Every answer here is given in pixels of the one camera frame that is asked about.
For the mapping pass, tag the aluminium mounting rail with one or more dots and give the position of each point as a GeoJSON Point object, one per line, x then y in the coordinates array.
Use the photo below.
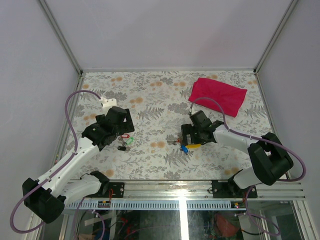
{"type": "Point", "coordinates": [202, 190]}

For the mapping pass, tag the white slotted cable duct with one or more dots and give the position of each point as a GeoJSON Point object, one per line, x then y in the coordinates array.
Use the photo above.
{"type": "Point", "coordinates": [120, 204]}

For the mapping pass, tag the pink folded cloth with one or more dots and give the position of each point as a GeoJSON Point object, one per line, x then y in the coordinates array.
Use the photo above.
{"type": "Point", "coordinates": [218, 96]}

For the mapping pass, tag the metal key organiser with rings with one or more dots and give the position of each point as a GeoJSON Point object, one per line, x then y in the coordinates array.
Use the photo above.
{"type": "Point", "coordinates": [179, 140]}

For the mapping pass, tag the blue key tag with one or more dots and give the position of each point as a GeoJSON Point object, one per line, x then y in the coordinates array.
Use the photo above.
{"type": "Point", "coordinates": [184, 149]}

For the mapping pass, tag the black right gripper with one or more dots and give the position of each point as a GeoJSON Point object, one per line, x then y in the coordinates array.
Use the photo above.
{"type": "Point", "coordinates": [188, 129]}

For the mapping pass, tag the silver loose keys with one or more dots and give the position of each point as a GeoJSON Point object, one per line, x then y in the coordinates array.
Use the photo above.
{"type": "Point", "coordinates": [128, 147]}

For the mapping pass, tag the silver keys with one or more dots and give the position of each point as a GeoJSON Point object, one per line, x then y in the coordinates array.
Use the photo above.
{"type": "Point", "coordinates": [128, 147]}
{"type": "Point", "coordinates": [173, 142]}

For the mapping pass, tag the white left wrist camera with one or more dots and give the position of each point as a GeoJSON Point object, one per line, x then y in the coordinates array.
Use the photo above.
{"type": "Point", "coordinates": [107, 103]}

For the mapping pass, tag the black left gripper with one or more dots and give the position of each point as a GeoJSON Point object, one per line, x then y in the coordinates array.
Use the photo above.
{"type": "Point", "coordinates": [128, 126]}

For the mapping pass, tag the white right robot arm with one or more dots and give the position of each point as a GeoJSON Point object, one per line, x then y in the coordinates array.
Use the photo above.
{"type": "Point", "coordinates": [269, 161]}

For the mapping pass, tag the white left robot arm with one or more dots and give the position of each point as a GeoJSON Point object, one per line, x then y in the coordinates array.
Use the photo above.
{"type": "Point", "coordinates": [48, 195]}

